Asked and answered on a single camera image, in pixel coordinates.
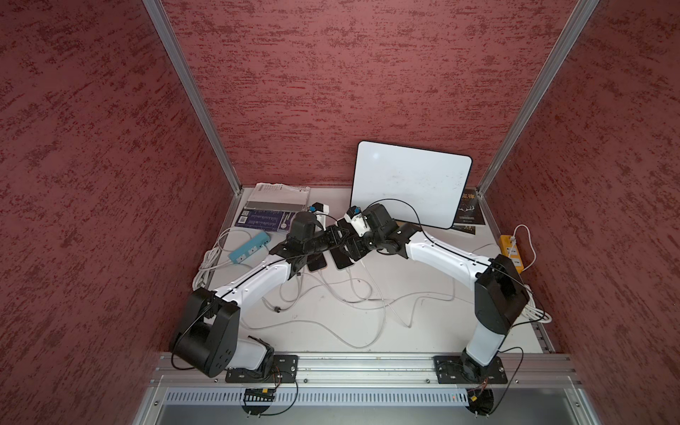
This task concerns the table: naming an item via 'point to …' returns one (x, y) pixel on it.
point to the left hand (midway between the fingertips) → (348, 236)
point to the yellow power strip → (508, 247)
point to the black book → (470, 210)
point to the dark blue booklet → (266, 220)
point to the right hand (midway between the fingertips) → (351, 246)
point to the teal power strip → (236, 257)
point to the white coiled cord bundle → (212, 258)
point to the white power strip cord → (530, 309)
